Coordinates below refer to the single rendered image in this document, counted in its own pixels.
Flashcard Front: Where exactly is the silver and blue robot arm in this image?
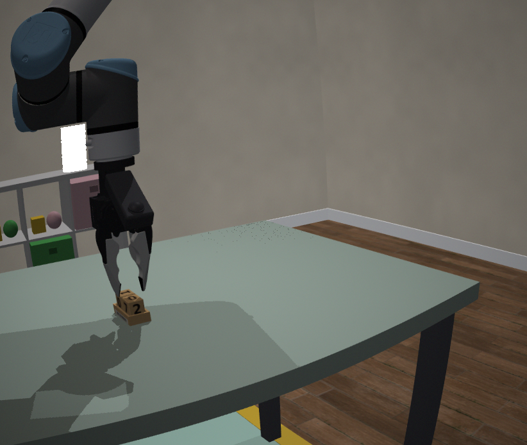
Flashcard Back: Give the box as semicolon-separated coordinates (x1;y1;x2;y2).
10;0;154;230

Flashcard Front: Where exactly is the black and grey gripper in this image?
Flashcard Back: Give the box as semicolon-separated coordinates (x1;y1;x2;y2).
89;156;153;297

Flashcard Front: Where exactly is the brown number cube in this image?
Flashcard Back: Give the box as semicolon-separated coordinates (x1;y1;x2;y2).
122;294;145;315
115;289;135;310

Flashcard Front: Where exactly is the brown wooden tray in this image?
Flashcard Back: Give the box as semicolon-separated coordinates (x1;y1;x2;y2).
113;303;151;326

